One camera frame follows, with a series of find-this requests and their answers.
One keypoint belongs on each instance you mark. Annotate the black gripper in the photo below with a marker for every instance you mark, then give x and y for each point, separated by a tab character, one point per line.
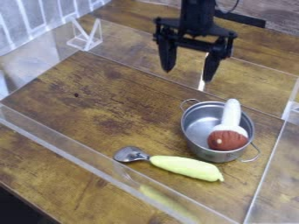
212	39

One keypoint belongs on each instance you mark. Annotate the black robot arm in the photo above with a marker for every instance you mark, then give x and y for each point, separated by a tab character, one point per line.
197	14

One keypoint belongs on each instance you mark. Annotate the silver metal pot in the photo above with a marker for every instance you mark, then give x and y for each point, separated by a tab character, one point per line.
200	119

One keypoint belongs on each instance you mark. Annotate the black bar on table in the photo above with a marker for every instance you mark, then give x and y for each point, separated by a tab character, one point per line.
242	19

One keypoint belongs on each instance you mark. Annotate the clear acrylic triangle bracket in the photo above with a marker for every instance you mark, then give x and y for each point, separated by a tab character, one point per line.
85	41

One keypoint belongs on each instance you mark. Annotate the spoon with yellow handle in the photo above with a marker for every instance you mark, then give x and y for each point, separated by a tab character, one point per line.
181	165

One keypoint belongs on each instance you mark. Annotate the clear acrylic enclosure wall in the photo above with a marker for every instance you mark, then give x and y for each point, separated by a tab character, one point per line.
109	98

